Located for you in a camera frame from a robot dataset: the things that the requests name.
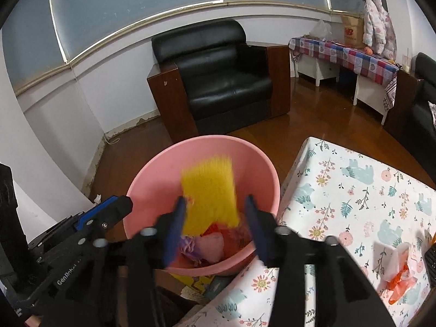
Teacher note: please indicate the white desk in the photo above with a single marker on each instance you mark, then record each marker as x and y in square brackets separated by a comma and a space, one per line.
[368, 95]

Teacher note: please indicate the black leather armchair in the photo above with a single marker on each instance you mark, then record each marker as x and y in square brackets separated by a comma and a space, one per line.
[422, 119]
[221, 75]

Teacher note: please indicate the floral tablecloth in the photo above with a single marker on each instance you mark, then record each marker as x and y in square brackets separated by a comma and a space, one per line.
[357, 211]

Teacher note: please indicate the clear plastic bag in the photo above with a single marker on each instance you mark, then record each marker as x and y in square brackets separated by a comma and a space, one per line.
[320, 30]

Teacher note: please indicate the orange fruit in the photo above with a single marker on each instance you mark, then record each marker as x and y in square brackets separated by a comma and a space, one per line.
[368, 50]

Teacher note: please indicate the pink paper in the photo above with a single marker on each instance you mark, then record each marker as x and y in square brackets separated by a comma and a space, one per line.
[213, 245]

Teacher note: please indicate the cup with straw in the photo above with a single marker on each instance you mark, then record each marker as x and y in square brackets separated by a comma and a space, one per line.
[405, 64]

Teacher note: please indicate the large curved window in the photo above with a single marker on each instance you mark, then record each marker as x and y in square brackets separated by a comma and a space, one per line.
[136, 6]

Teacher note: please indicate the pink plastic bucket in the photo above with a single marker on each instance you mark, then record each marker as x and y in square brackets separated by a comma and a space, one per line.
[153, 184]

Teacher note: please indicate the light printed garment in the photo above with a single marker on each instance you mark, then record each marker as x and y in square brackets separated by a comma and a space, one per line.
[432, 112]

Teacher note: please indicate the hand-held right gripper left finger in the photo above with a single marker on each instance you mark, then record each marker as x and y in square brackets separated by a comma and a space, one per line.
[177, 231]

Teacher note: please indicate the pink padded jacket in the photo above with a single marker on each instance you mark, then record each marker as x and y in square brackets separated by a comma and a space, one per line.
[378, 24]

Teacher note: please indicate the yellow cloth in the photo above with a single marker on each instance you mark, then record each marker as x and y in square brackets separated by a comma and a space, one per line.
[211, 194]

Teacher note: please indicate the brown paper bag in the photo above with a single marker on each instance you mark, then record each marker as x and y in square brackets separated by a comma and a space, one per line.
[352, 30]

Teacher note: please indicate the yellow printed box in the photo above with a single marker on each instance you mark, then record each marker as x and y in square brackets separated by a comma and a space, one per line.
[197, 282]

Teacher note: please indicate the checkered cloth side table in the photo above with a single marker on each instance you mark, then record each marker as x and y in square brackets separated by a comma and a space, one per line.
[340, 54]

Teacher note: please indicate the purple paper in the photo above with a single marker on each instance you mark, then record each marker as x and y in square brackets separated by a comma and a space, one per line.
[189, 247]

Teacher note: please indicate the red foam net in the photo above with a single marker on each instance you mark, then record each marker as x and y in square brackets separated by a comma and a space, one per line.
[238, 242]

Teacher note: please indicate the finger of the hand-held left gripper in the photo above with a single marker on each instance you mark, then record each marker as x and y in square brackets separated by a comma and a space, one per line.
[90, 216]
[105, 224]

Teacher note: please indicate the black foam net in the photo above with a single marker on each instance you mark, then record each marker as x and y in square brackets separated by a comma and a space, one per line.
[431, 265]

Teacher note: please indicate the red snack bag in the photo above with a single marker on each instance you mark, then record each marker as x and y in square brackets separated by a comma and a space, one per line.
[402, 286]

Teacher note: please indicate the white paper scrap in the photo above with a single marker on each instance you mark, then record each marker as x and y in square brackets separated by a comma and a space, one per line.
[97, 198]

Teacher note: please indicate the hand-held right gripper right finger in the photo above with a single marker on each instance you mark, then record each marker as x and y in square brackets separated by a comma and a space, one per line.
[259, 235]

